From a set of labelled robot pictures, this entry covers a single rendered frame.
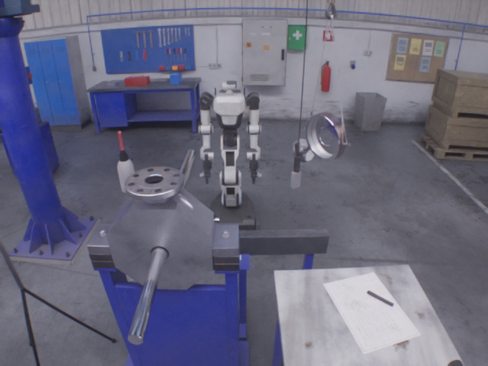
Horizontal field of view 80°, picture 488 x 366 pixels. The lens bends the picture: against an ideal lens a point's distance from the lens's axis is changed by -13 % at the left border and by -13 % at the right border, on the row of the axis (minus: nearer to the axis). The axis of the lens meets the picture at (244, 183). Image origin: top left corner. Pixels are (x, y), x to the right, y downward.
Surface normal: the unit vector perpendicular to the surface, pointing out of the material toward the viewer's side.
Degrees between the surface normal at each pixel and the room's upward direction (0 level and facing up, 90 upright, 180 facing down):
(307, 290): 0
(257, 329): 0
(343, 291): 0
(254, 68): 90
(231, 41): 90
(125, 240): 90
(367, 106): 93
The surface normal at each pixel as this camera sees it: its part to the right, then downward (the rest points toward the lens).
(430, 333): 0.00, -0.88
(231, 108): 0.00, 0.48
